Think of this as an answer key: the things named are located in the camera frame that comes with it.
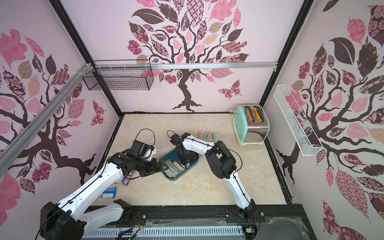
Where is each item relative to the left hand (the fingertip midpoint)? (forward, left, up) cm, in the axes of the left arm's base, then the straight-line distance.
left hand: (160, 173), depth 76 cm
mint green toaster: (+29, -54, +4) cm, 62 cm away
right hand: (+11, -14, -12) cm, 21 cm away
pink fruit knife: (+33, -29, -12) cm, 45 cm away
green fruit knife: (+33, -26, -12) cm, 44 cm away
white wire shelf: (+21, -74, +14) cm, 78 cm away
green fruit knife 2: (+31, -33, -12) cm, 47 cm away
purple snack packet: (-8, +10, +15) cm, 19 cm away
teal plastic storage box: (+13, -3, -10) cm, 17 cm away
